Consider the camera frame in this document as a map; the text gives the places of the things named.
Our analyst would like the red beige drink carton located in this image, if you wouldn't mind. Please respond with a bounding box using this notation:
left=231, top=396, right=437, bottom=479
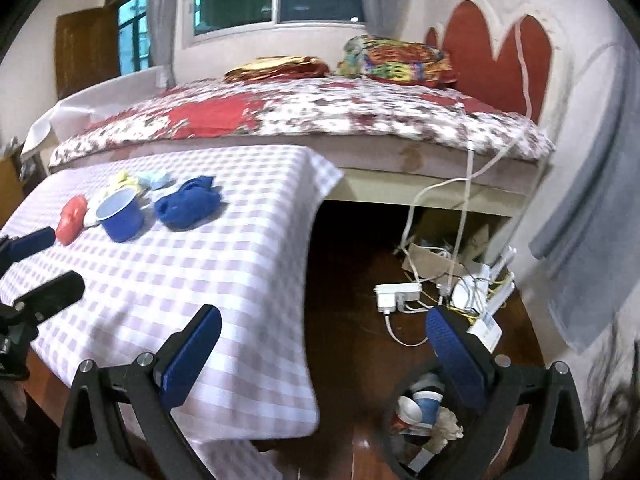
left=394, top=412, right=431, bottom=437

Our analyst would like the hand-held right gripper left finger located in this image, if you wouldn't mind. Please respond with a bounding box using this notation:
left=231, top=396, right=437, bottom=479
left=57, top=304, right=223, bottom=480

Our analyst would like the white charging cable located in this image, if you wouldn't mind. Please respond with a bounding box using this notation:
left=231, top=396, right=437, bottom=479
left=387, top=25, right=533, bottom=348

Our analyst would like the tan wooden furniture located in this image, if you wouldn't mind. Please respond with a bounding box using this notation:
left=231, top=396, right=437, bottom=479
left=0, top=157, right=26, bottom=228

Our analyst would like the folded yellow red blanket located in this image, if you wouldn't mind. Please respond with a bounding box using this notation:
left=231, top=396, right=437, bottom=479
left=224, top=56, right=331, bottom=84

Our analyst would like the white power strip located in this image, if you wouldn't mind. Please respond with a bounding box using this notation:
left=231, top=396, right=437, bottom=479
left=375, top=282, right=422, bottom=313

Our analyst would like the black trash bin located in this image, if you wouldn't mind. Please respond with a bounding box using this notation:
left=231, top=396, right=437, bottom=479
left=381, top=360, right=501, bottom=480

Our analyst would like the beige cloth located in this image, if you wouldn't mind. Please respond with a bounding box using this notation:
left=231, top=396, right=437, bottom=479
left=429, top=407, right=467, bottom=453

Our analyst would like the cardboard box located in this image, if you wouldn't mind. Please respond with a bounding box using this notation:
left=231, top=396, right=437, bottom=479
left=405, top=210, right=491, bottom=286

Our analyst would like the grey curtain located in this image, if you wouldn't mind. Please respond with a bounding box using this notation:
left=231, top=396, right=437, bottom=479
left=356, top=0, right=407, bottom=41
left=147, top=0, right=186, bottom=86

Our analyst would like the colourful printed pillow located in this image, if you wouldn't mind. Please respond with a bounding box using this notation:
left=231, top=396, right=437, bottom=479
left=337, top=35, right=458, bottom=88

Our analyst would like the light blue cloth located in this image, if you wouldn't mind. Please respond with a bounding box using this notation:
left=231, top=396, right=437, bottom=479
left=134, top=170, right=175, bottom=192

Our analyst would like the yellow cloth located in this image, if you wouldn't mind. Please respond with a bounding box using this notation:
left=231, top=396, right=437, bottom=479
left=102, top=171, right=146, bottom=198

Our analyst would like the narrow teal lit window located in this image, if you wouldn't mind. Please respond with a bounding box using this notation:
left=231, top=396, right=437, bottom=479
left=107, top=0, right=153, bottom=78

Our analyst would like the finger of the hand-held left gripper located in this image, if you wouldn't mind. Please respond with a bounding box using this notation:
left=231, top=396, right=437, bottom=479
left=0, top=270, right=87, bottom=333
left=0, top=226, right=57, bottom=273

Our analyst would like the red round plastic object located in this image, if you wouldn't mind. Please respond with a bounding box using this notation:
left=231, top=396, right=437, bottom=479
left=56, top=196, right=91, bottom=247

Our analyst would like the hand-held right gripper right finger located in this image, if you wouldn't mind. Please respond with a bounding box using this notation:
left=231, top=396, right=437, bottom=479
left=426, top=306, right=591, bottom=480

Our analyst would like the white router with antennas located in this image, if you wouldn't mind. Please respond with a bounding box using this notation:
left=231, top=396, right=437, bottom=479
left=465, top=247, right=517, bottom=358

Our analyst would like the brown wooden door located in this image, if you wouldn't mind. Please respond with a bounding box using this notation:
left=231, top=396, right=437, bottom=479
left=54, top=6, right=121, bottom=101

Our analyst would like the white bed footboard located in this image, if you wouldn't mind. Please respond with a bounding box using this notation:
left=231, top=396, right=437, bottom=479
left=22, top=65, right=173, bottom=161

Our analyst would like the large blue white paper cup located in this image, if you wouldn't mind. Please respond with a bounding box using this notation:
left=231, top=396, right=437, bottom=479
left=397, top=389, right=446, bottom=428

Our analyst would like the red white headboard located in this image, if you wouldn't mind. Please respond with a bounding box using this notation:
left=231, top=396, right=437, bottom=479
left=425, top=0, right=571, bottom=126

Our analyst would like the red floral bedspread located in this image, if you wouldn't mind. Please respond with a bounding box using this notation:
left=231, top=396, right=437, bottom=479
left=47, top=77, right=557, bottom=171

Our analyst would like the small white modem box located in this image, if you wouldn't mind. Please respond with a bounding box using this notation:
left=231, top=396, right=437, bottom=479
left=449, top=274, right=492, bottom=315

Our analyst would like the small white plastic piece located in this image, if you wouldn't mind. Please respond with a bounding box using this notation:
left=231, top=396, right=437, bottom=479
left=84, top=195, right=109, bottom=229

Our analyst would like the dark blue cloth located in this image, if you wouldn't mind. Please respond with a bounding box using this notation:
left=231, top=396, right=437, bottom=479
left=154, top=176, right=230, bottom=231

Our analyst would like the table with checkered cloth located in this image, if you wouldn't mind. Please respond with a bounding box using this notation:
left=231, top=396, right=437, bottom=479
left=0, top=144, right=346, bottom=443

